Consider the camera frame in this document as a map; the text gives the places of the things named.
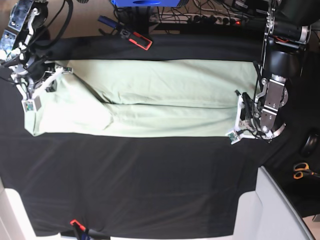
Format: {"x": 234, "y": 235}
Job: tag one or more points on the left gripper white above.
{"x": 246, "y": 122}

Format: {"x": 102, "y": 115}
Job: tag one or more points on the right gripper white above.
{"x": 32, "y": 82}

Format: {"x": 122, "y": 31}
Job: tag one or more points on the light green T-shirt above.
{"x": 144, "y": 99}

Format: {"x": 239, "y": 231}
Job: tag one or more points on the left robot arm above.
{"x": 288, "y": 29}

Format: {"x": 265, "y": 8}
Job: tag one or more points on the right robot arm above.
{"x": 25, "y": 64}

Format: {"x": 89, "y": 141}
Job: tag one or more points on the black round tape roll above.
{"x": 310, "y": 145}

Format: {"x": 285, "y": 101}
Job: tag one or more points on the grey white bin right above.
{"x": 267, "y": 214}

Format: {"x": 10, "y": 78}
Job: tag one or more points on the red black clamp tool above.
{"x": 136, "y": 38}

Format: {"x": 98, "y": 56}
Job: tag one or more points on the black table cloth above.
{"x": 154, "y": 187}

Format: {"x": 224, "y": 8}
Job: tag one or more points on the blue base box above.
{"x": 149, "y": 3}

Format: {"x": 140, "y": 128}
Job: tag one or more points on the white bin left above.
{"x": 14, "y": 221}

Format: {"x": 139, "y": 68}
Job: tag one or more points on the red clamp bottom edge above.
{"x": 74, "y": 222}

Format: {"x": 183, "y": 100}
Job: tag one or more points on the orange handled scissors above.
{"x": 302, "y": 169}

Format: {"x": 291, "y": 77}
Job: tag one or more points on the blue handled tool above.
{"x": 108, "y": 21}

